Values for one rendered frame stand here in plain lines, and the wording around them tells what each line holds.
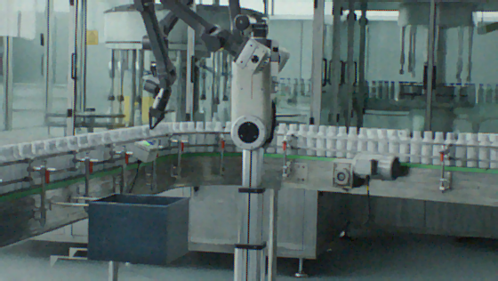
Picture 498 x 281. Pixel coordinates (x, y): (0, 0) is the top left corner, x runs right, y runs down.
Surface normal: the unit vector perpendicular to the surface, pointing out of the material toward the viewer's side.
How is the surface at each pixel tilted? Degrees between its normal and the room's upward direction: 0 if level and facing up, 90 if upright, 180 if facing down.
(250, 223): 90
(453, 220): 90
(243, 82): 90
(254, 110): 101
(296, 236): 90
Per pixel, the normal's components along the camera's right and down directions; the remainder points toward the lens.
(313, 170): -0.54, 0.03
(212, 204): -0.25, 0.04
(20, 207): 0.97, 0.04
